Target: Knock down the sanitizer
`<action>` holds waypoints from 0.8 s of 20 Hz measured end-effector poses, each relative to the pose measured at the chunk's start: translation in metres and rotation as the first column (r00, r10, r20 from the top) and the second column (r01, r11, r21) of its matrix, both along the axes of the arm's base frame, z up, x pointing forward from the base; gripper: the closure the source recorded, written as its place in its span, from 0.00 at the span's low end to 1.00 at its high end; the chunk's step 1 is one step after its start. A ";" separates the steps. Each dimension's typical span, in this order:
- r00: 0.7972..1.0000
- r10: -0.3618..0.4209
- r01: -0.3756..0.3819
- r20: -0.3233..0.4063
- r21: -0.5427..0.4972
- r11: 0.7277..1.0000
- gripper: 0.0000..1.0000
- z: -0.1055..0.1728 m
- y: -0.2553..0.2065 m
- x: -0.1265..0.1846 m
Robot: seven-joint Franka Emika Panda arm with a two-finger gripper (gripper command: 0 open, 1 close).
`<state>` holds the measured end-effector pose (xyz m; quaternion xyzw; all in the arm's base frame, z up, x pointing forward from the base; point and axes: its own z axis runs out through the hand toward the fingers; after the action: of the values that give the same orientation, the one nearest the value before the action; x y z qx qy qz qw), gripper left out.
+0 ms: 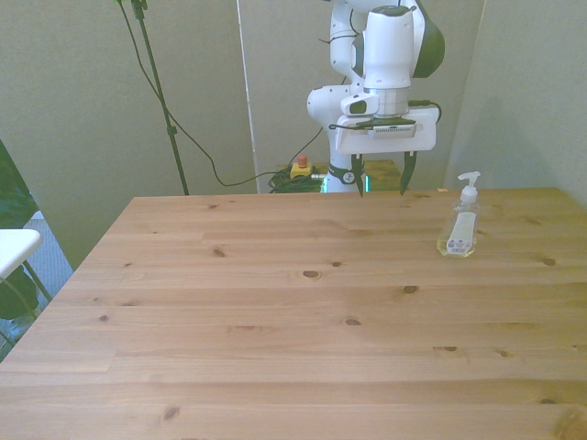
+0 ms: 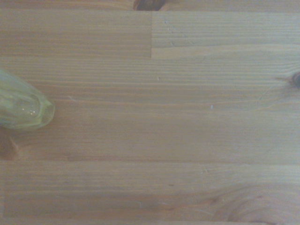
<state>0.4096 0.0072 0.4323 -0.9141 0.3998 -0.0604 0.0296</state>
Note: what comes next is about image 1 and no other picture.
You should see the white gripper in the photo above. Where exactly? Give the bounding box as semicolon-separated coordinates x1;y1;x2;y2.
333;105;438;199

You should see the clear hand sanitizer pump bottle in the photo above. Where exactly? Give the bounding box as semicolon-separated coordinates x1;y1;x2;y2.
436;170;483;259

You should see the yellow emergency stop button box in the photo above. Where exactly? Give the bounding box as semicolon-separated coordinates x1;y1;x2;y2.
289;154;315;182

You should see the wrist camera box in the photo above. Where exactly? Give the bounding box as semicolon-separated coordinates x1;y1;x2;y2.
365;117;418;139

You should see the green coiled cable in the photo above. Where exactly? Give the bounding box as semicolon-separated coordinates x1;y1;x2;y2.
267;170;328;195

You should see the white vertical wall strip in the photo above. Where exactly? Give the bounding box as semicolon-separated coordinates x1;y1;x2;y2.
235;0;260;194

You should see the black hanging cable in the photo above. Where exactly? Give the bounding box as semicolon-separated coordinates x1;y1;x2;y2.
117;0;325;188

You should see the black camera stand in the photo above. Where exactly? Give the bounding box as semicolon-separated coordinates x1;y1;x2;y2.
113;0;192;197

